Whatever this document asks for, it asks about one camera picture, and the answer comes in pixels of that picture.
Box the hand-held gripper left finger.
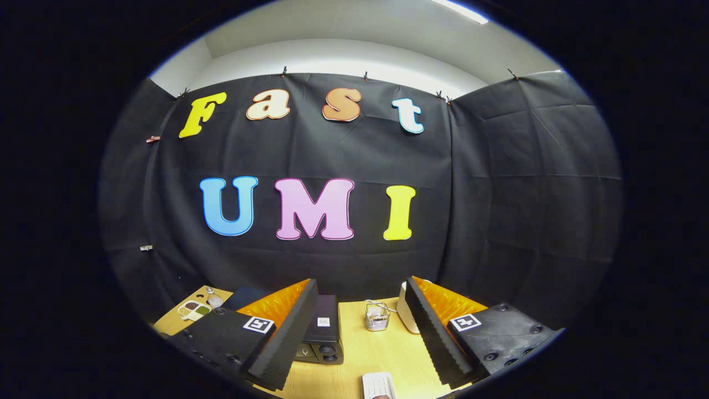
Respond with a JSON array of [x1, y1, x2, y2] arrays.
[[166, 278, 318, 391]]

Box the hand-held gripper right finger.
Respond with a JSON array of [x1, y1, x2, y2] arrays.
[[404, 276, 567, 390]]

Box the black toaster oven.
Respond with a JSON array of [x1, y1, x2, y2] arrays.
[[222, 285, 345, 365]]

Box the cream white toaster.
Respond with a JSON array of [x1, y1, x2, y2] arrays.
[[397, 281, 423, 335]]

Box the small white ribbed dish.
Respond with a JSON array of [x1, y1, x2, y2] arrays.
[[362, 372, 397, 399]]

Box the white divided bean dish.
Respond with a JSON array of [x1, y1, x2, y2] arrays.
[[177, 300, 213, 323]]

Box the small wire basket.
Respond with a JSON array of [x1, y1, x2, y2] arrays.
[[365, 300, 392, 333]]

